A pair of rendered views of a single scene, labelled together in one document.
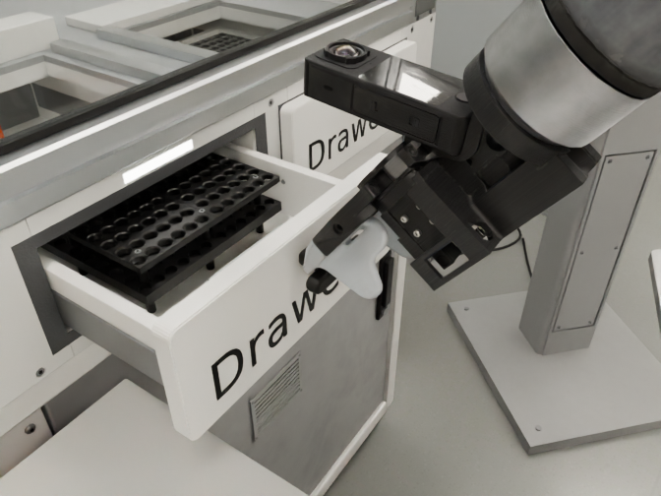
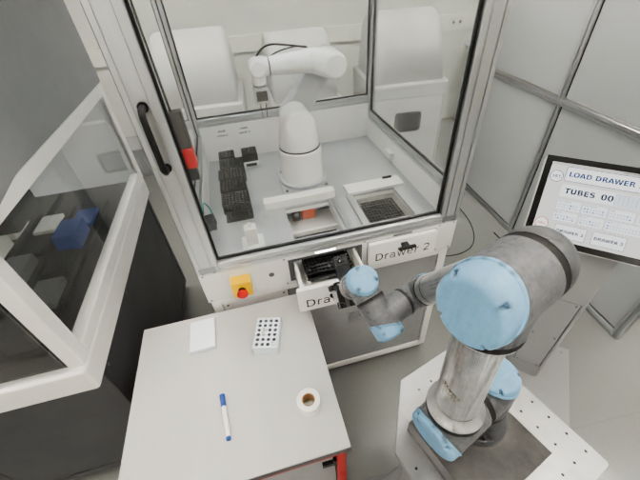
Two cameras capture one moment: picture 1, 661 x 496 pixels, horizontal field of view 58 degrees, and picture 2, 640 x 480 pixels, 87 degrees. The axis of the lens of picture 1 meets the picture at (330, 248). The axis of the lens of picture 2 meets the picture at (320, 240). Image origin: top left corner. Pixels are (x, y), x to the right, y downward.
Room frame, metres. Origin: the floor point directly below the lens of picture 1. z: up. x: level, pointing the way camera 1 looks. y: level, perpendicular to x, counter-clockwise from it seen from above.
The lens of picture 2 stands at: (-0.21, -0.49, 1.79)
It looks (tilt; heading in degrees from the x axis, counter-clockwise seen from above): 40 degrees down; 44
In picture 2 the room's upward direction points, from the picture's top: 4 degrees counter-clockwise
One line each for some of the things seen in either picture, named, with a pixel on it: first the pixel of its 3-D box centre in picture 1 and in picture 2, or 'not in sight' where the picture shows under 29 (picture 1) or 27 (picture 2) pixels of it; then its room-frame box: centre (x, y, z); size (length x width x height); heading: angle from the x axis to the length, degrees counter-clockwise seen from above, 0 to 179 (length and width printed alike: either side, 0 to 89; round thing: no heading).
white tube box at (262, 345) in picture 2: not in sight; (268, 335); (0.14, 0.15, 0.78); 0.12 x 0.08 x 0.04; 40
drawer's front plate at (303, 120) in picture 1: (355, 111); (402, 247); (0.73, -0.03, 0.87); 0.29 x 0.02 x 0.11; 146
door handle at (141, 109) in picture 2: not in sight; (154, 143); (0.11, 0.37, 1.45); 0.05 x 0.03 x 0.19; 56
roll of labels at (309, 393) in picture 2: not in sight; (309, 402); (0.06, -0.13, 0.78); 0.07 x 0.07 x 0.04
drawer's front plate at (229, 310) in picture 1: (300, 277); (337, 291); (0.39, 0.03, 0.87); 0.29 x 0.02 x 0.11; 146
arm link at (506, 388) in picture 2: not in sight; (487, 385); (0.31, -0.50, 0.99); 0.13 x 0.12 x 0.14; 165
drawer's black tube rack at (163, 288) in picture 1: (138, 209); (323, 255); (0.50, 0.19, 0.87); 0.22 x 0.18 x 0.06; 56
